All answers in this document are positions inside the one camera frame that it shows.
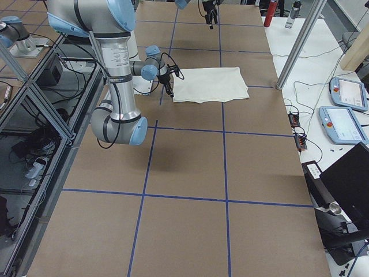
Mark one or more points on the steel cup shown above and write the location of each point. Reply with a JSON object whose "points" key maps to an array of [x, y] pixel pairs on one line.
{"points": [[335, 208]]}

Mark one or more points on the near blue teach pendant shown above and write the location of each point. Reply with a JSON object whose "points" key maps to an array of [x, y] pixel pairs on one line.
{"points": [[341, 125]]}

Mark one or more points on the aluminium frame rack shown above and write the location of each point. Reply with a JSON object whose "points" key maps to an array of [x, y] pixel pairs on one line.
{"points": [[41, 129]]}

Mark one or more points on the cream long-sleeve Twinkle shirt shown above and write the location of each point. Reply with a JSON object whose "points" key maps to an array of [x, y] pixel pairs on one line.
{"points": [[210, 85]]}

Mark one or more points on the clear water bottle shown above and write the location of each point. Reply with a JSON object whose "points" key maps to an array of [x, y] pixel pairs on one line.
{"points": [[294, 12]]}

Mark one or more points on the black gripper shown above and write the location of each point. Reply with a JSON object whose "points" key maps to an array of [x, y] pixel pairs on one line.
{"points": [[165, 78], [208, 7]]}

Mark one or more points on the far blue teach pendant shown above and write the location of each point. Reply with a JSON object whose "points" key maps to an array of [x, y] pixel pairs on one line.
{"points": [[348, 93]]}

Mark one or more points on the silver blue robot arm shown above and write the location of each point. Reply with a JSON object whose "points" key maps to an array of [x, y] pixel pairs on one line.
{"points": [[117, 119], [181, 4]]}

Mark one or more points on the black monitor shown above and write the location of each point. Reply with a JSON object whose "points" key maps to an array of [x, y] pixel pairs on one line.
{"points": [[347, 182]]}

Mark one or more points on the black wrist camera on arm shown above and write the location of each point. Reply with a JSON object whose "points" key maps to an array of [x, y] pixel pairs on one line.
{"points": [[174, 69]]}

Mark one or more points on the red bottle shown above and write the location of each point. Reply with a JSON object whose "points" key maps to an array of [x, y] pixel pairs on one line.
{"points": [[270, 12]]}

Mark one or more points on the blue teach pendant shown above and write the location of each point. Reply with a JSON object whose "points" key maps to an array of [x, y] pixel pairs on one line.
{"points": [[341, 125], [348, 93]]}

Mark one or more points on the orange black USB hub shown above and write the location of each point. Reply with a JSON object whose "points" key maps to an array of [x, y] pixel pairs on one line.
{"points": [[294, 120]]}

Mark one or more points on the aluminium frame post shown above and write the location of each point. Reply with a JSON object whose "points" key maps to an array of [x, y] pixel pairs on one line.
{"points": [[300, 41]]}

